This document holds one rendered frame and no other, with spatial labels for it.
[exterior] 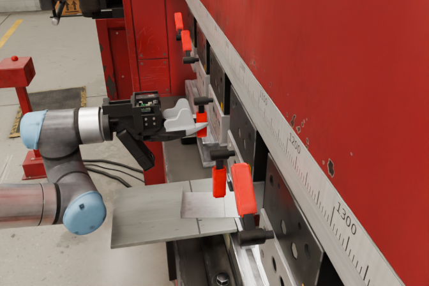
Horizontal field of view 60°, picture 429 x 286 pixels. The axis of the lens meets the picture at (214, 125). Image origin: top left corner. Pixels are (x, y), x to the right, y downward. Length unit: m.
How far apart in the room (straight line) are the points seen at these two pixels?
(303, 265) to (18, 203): 0.48
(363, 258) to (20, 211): 0.55
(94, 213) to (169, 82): 1.01
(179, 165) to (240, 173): 0.76
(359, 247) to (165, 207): 0.64
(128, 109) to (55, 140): 0.15
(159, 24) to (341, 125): 1.32
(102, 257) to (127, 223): 1.32
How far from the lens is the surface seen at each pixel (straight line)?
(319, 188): 0.32
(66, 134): 0.77
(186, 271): 0.90
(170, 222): 0.83
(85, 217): 0.71
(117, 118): 0.77
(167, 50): 1.58
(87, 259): 2.17
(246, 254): 0.81
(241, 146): 0.56
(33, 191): 0.70
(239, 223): 0.83
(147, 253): 2.12
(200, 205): 0.86
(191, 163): 1.21
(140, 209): 0.87
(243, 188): 0.45
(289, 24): 0.35
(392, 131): 0.23
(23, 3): 7.76
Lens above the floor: 1.58
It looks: 30 degrees down
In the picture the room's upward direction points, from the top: straight up
